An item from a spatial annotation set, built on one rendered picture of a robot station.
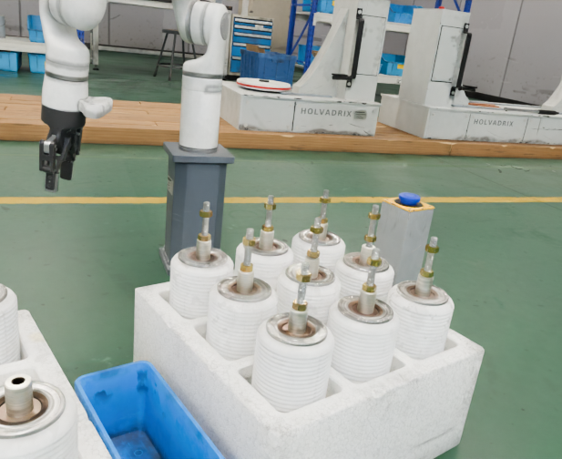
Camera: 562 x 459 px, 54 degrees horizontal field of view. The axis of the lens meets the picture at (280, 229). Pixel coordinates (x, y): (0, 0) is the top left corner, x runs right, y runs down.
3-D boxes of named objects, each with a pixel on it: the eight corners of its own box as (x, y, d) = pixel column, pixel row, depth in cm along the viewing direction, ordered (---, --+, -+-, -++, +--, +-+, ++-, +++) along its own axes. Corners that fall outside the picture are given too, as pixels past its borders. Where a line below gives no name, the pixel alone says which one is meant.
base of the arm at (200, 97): (175, 144, 136) (178, 72, 130) (212, 145, 139) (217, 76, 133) (182, 153, 128) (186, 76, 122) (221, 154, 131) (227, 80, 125)
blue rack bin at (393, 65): (364, 70, 639) (367, 51, 632) (393, 73, 652) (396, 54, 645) (385, 75, 595) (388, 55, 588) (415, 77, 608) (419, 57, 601)
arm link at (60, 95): (97, 121, 94) (101, 85, 91) (31, 105, 93) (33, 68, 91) (114, 109, 102) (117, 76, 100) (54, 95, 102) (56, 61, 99)
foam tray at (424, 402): (132, 382, 95) (134, 287, 88) (308, 331, 117) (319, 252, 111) (260, 558, 66) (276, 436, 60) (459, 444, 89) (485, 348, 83)
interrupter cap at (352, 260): (391, 278, 86) (391, 273, 86) (342, 270, 87) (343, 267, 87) (386, 259, 94) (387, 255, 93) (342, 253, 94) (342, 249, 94)
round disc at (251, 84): (229, 84, 317) (230, 74, 315) (279, 87, 327) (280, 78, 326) (245, 91, 290) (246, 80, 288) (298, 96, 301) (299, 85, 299)
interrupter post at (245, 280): (231, 291, 76) (234, 270, 75) (241, 286, 78) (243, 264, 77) (246, 297, 75) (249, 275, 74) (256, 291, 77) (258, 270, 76)
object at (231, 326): (188, 402, 81) (195, 290, 74) (226, 372, 89) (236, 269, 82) (241, 429, 76) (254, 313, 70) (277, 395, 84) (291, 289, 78)
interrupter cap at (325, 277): (284, 285, 80) (285, 280, 79) (285, 264, 87) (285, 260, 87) (336, 290, 80) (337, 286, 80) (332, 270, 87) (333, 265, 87)
